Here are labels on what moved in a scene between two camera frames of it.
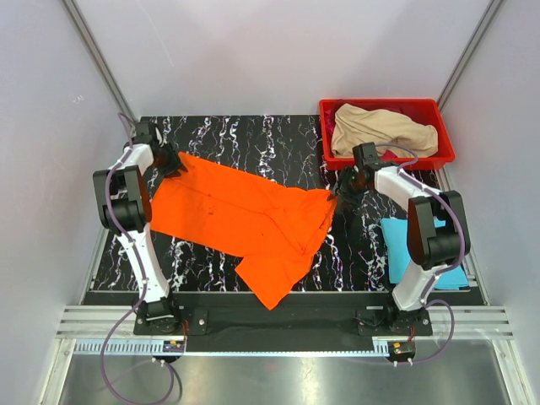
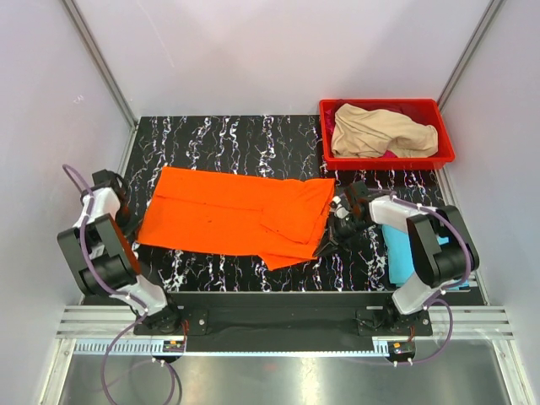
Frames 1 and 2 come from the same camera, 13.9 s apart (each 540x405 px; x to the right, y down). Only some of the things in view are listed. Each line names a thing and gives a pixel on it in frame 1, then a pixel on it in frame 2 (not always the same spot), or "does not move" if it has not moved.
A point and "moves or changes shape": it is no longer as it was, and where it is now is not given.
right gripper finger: x=337 y=197 -> x=321 y=249
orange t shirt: x=278 y=229 moves or changes shape
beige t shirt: x=389 y=129 does not move
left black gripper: x=175 y=164 -> x=131 y=228
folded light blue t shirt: x=396 y=232 does not move
